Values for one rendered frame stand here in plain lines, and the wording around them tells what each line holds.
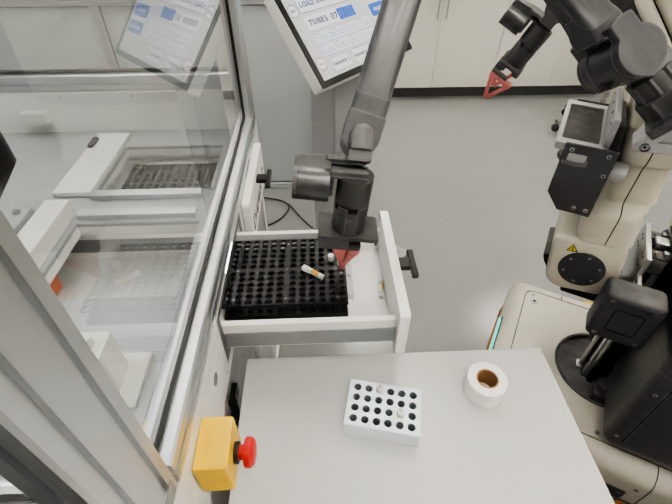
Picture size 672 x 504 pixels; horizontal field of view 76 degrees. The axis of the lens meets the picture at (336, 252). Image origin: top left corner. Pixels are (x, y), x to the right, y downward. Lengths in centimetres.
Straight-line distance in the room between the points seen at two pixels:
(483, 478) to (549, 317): 101
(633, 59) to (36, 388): 81
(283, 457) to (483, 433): 34
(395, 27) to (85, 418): 62
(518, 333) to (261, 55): 174
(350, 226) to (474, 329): 132
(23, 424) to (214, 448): 35
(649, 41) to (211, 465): 85
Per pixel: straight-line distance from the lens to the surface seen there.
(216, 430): 64
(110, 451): 41
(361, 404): 76
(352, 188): 66
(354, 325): 75
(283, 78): 240
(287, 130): 251
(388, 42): 71
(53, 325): 33
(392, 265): 79
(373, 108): 67
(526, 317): 168
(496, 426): 83
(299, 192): 66
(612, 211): 114
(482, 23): 386
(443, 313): 197
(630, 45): 82
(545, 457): 84
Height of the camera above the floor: 147
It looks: 42 degrees down
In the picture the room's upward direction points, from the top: straight up
